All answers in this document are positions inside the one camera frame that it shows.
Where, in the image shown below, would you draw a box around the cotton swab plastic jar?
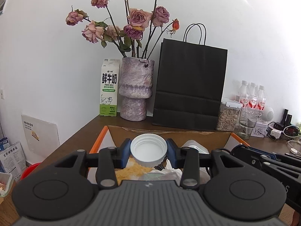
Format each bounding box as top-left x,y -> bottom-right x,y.
182,140 -> 209,154

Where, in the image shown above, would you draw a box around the large white jar lid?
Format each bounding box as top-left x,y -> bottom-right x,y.
130,134 -> 167,167

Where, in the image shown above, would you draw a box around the yellow white plush sheep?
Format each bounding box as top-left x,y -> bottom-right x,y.
115,158 -> 153,185

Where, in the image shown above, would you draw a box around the green white roll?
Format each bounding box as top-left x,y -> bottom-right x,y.
138,172 -> 181,183

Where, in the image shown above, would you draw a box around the crumpled white tissue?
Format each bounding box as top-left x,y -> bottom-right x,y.
165,159 -> 182,173

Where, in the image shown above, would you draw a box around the white power adapter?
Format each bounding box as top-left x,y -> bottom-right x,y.
270,129 -> 282,139

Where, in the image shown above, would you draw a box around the red cardboard box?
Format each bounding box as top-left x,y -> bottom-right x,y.
87,124 -> 251,184

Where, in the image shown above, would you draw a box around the black standing device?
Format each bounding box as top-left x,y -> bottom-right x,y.
281,109 -> 292,127

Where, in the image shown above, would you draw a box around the white round speaker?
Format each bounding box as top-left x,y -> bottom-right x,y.
261,106 -> 274,122

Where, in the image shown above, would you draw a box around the glass cup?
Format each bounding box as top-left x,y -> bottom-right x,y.
237,108 -> 262,140

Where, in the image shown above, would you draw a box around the water bottle right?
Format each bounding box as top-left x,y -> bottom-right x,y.
256,85 -> 266,111

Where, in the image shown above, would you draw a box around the water bottle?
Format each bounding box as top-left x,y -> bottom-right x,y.
235,81 -> 249,108
256,85 -> 266,111
247,82 -> 258,109

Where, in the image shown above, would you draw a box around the water bottle middle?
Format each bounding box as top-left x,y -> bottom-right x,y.
247,82 -> 258,109

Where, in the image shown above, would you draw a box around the seed storage container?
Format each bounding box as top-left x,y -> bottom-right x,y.
216,98 -> 243,132

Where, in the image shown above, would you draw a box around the water bottle left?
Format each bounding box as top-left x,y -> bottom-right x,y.
235,81 -> 249,108

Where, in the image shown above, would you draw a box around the purple ceramic vase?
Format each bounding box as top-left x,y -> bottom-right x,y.
118,57 -> 155,121

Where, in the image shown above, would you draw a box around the black paper bag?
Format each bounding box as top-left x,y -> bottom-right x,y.
153,23 -> 228,131

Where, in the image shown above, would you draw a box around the milk carton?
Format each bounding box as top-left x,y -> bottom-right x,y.
100,59 -> 120,116

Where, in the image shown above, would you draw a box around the white leaning board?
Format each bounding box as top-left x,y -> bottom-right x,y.
21,114 -> 60,158

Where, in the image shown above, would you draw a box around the red bin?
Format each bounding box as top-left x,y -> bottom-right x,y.
21,163 -> 40,180

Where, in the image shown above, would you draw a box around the blue white boxes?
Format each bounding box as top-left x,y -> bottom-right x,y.
0,137 -> 27,182

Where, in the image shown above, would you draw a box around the clear plastic food container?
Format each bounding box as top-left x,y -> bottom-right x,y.
0,172 -> 14,197

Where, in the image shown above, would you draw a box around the dried pink roses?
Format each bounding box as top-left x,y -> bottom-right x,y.
65,0 -> 180,58

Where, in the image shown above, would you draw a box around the white cable with puck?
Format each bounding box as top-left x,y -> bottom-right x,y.
287,140 -> 301,156

